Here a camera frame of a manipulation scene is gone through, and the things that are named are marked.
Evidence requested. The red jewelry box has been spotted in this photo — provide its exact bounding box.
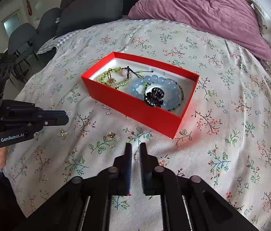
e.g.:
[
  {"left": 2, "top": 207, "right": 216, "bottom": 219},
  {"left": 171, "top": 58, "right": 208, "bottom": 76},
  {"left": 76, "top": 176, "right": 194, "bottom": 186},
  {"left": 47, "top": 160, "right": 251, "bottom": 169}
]
[{"left": 81, "top": 52, "right": 200, "bottom": 138}]

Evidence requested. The blue bead bracelet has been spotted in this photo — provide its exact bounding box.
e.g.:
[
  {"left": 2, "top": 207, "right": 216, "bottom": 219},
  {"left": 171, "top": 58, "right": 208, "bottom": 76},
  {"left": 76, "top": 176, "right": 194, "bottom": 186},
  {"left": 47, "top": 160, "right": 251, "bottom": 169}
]
[{"left": 128, "top": 74, "right": 183, "bottom": 111}]

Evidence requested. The clear crystal bead bracelet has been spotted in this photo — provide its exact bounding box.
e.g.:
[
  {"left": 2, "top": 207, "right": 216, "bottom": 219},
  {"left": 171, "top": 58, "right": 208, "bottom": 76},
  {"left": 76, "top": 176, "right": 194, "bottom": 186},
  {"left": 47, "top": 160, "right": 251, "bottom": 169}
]
[{"left": 97, "top": 73, "right": 134, "bottom": 90}]

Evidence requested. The grey chair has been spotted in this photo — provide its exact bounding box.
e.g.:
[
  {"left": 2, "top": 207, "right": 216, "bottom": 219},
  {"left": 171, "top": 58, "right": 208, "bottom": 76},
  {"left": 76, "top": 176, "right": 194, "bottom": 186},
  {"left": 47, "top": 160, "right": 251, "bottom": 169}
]
[{"left": 7, "top": 7, "right": 61, "bottom": 83}]

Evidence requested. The thin multicolour bead bracelet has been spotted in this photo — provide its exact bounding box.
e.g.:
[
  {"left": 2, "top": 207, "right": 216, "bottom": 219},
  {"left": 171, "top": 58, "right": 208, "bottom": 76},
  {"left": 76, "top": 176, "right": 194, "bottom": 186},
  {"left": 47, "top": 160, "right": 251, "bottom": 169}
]
[{"left": 143, "top": 78, "right": 186, "bottom": 112}]

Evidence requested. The white printed pillow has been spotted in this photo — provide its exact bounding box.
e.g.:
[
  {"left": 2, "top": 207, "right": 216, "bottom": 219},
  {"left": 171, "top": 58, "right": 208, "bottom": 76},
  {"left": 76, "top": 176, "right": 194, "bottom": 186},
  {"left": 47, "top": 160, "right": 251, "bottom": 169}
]
[{"left": 251, "top": 0, "right": 271, "bottom": 49}]

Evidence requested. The black flower hair clip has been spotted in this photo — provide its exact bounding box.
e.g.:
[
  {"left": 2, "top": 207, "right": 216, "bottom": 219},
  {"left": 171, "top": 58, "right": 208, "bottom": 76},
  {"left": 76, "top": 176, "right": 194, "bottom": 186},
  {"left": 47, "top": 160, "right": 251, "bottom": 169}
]
[{"left": 144, "top": 87, "right": 165, "bottom": 107}]

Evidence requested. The gold charm earring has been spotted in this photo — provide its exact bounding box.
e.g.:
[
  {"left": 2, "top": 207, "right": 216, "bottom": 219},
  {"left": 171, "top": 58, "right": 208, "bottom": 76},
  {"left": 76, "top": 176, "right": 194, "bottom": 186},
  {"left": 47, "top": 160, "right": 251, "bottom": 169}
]
[
  {"left": 60, "top": 130, "right": 69, "bottom": 137},
  {"left": 106, "top": 132, "right": 116, "bottom": 142}
]

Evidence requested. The purple pillow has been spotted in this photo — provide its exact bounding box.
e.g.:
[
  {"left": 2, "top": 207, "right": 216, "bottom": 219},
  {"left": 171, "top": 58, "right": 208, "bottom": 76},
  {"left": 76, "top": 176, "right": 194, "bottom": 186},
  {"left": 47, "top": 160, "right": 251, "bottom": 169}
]
[{"left": 128, "top": 0, "right": 271, "bottom": 60}]

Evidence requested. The floral bed quilt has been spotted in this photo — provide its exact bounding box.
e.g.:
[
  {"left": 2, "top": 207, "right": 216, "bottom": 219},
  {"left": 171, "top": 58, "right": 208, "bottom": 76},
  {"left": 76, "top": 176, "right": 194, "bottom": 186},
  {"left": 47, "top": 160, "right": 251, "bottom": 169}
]
[{"left": 3, "top": 19, "right": 271, "bottom": 230}]

